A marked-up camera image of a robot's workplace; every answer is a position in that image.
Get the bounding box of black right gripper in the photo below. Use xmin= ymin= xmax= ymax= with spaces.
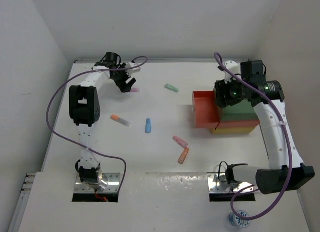
xmin=215 ymin=74 xmax=249 ymax=108

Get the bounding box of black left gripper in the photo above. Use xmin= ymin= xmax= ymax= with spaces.
xmin=111 ymin=63 xmax=136 ymax=92

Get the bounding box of purple highlighter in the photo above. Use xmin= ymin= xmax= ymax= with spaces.
xmin=130 ymin=88 xmax=141 ymax=93

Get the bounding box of red drawer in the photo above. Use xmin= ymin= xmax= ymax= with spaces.
xmin=192 ymin=91 xmax=220 ymax=129

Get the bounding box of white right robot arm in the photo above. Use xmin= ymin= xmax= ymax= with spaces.
xmin=214 ymin=60 xmax=315 ymax=194

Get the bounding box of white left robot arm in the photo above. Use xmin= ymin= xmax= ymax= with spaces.
xmin=69 ymin=52 xmax=141 ymax=186

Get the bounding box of stacked drawer cabinet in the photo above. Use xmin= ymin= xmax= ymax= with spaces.
xmin=209 ymin=79 xmax=261 ymax=135

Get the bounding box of orange cap grey highlighter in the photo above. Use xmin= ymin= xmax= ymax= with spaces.
xmin=110 ymin=114 xmax=131 ymax=127

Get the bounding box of pink highlighter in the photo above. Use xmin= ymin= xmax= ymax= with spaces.
xmin=173 ymin=136 xmax=188 ymax=148

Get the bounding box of blue patterned tape roll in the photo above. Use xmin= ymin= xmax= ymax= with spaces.
xmin=229 ymin=210 xmax=251 ymax=228

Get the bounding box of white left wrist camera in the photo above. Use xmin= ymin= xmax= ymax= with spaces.
xmin=125 ymin=62 xmax=141 ymax=76

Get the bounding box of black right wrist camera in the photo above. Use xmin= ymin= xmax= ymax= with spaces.
xmin=240 ymin=60 xmax=265 ymax=81

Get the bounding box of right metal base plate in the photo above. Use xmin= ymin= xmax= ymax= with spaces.
xmin=207 ymin=173 xmax=251 ymax=194

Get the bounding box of metal base plate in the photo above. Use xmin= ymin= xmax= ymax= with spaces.
xmin=207 ymin=173 xmax=251 ymax=194
xmin=73 ymin=173 xmax=121 ymax=194

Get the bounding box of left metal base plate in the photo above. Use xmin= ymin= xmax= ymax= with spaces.
xmin=73 ymin=173 xmax=121 ymax=194

